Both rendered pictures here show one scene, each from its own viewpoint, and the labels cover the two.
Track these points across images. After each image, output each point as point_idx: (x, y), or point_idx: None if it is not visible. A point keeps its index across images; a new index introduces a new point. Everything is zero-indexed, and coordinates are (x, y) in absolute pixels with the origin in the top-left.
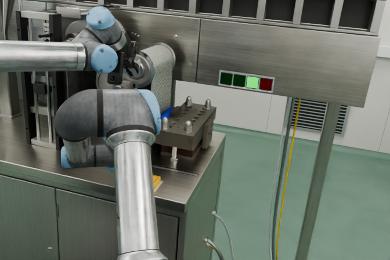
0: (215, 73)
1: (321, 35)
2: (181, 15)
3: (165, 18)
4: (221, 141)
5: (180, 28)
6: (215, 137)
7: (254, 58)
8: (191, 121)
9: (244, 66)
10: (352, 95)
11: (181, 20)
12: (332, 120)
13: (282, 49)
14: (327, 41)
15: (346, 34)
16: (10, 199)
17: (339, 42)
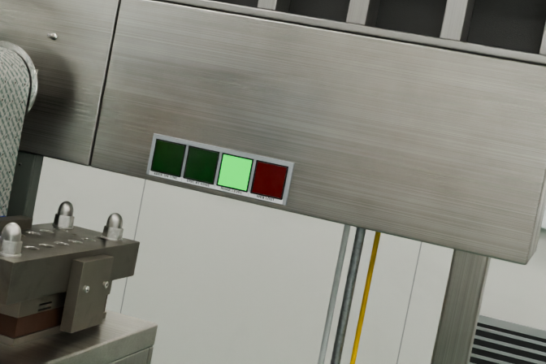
0: (142, 144)
1: (418, 56)
2: None
3: None
4: (132, 332)
5: (67, 16)
6: (120, 324)
7: (244, 108)
8: (37, 245)
9: (218, 127)
10: (496, 226)
11: None
12: (460, 317)
13: (317, 86)
14: (432, 72)
15: (478, 57)
16: None
17: (461, 77)
